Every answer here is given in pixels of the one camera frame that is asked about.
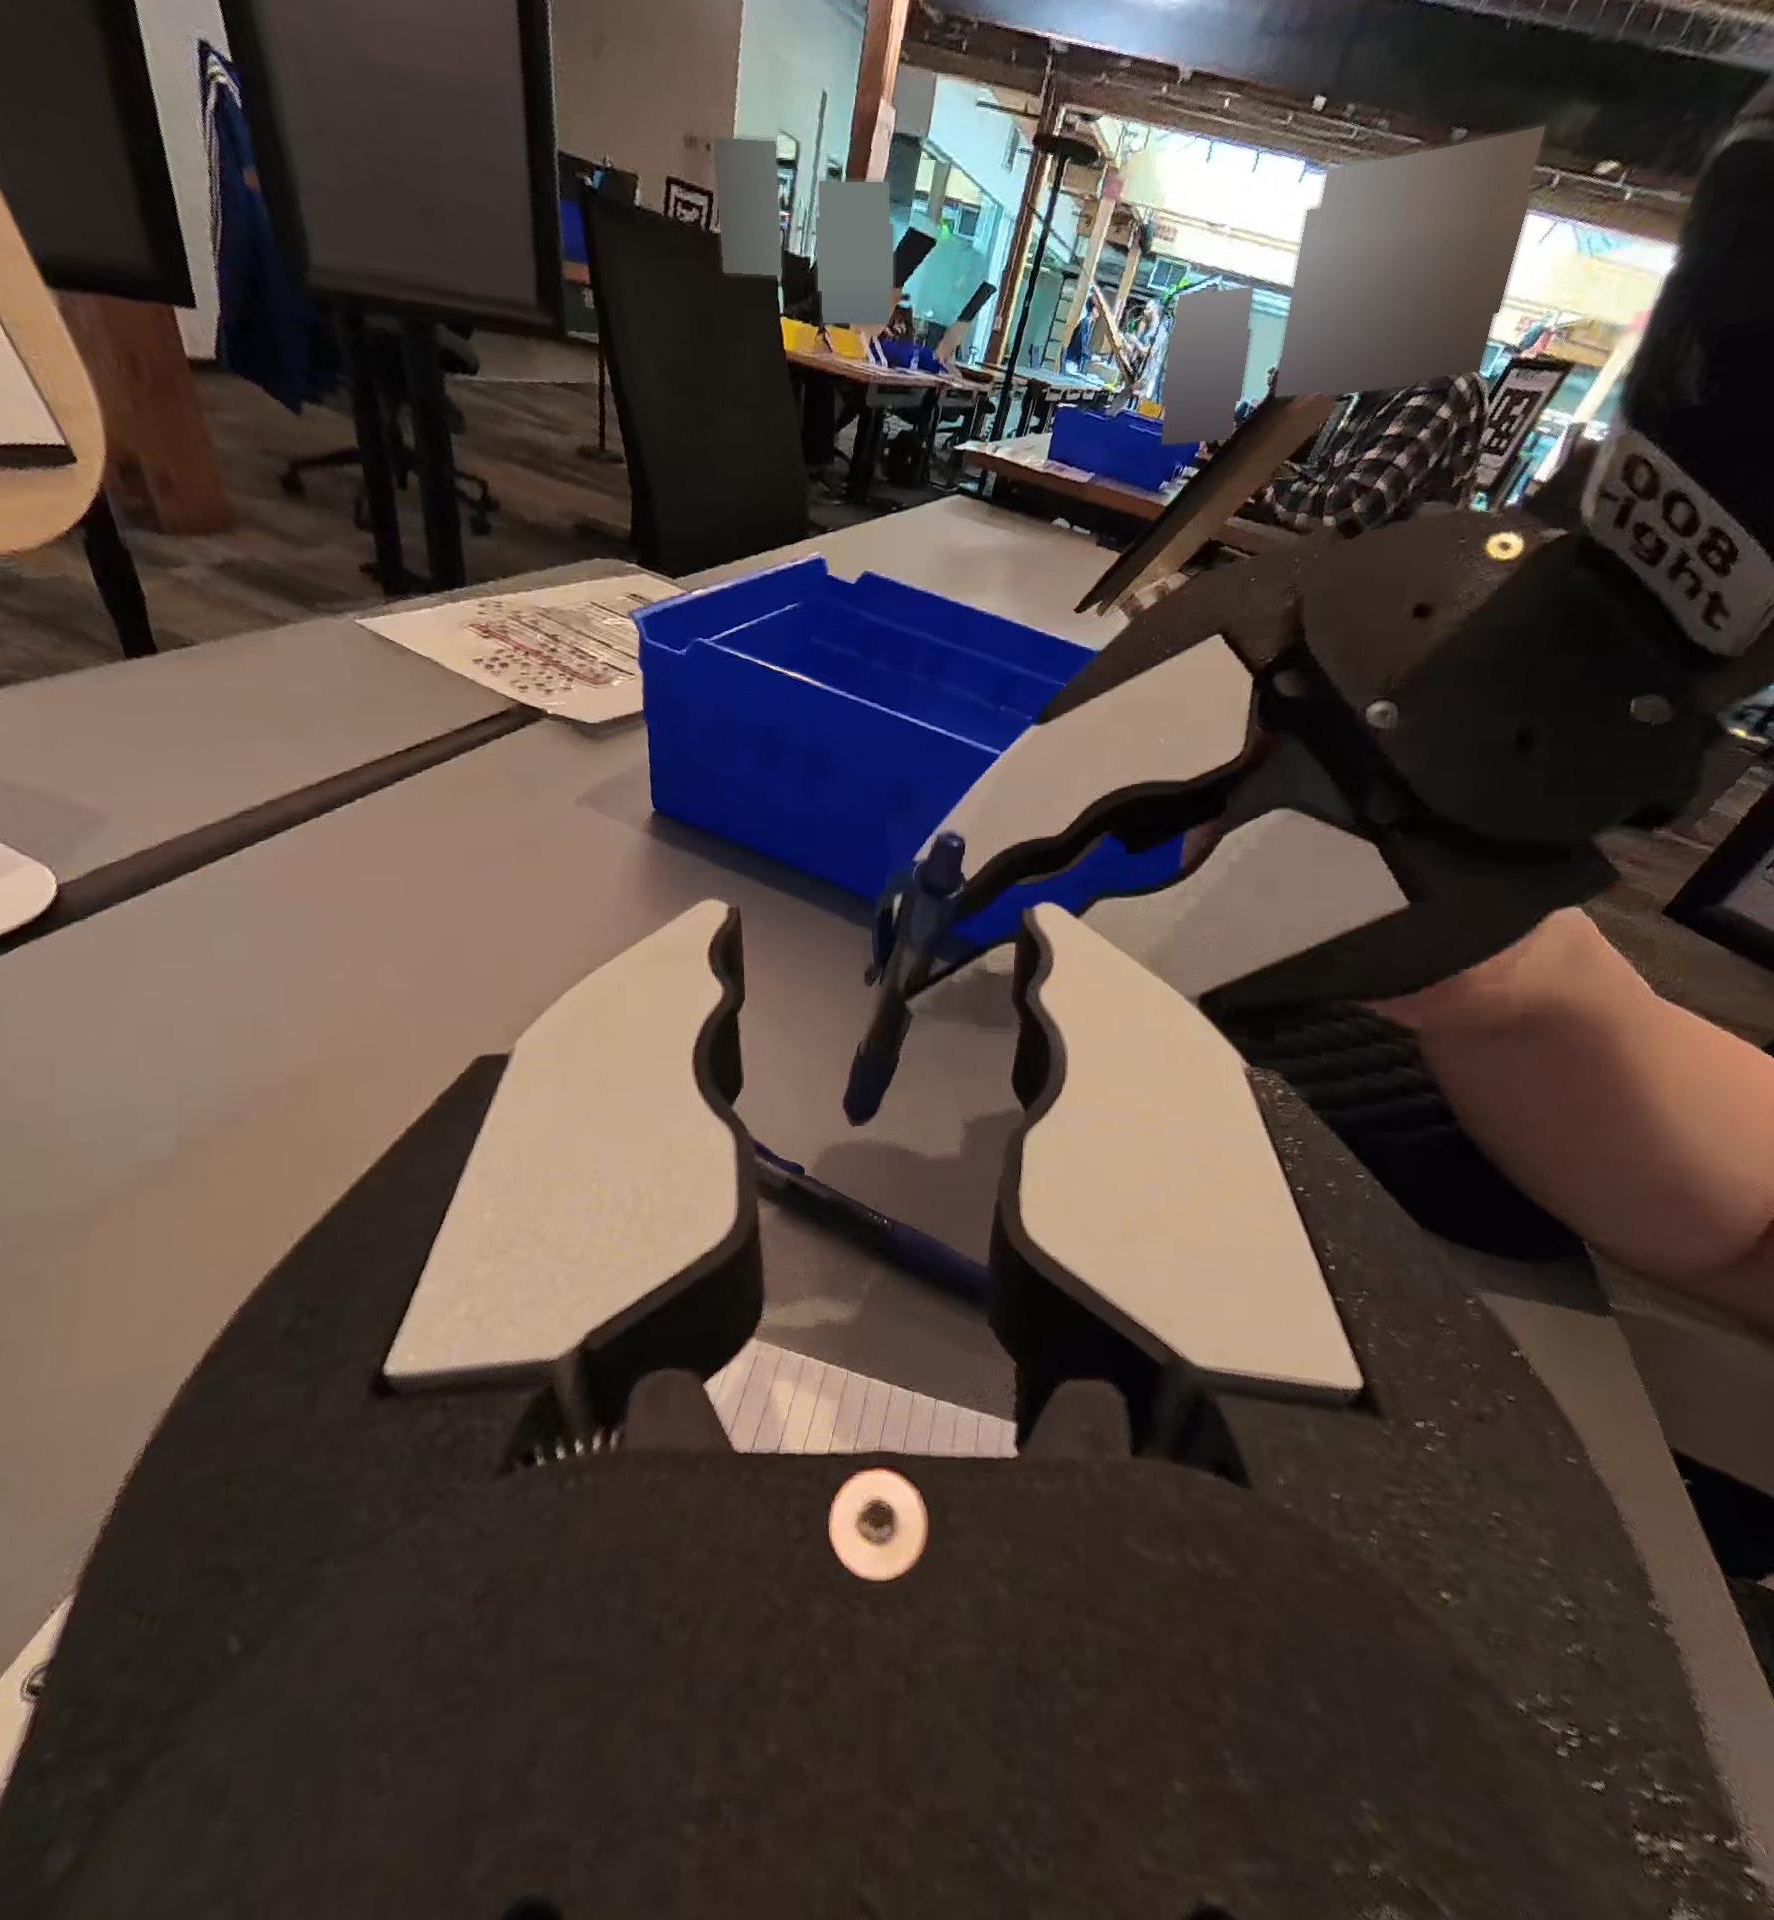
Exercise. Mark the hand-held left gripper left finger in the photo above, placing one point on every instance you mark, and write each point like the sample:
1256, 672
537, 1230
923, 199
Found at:
587, 1170

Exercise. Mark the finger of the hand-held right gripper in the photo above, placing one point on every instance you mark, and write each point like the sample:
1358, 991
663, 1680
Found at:
1112, 750
1301, 899

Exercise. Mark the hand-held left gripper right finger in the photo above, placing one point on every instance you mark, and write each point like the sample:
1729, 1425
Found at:
1171, 1185

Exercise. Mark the white lined legal notepad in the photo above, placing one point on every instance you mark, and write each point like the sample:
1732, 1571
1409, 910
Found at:
873, 1409

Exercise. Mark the person's right forearm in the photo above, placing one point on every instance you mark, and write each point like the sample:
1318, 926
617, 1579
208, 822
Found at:
1651, 1124

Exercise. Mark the fiducial marker board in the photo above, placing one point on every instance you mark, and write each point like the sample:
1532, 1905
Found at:
1525, 419

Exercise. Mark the tilted wooden board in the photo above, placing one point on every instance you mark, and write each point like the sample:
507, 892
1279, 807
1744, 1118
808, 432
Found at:
1217, 480

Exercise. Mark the blue plastic bin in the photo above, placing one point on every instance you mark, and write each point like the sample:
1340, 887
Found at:
1112, 446
766, 734

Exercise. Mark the printed paper sheet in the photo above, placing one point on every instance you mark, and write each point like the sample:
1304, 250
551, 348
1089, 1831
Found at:
527, 661

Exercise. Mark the black high-back chair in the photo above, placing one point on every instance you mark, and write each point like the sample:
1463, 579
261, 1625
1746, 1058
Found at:
708, 405

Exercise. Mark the black framed display board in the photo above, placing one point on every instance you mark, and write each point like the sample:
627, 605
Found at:
408, 149
62, 136

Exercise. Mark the blue jacket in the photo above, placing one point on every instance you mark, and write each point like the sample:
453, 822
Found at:
249, 271

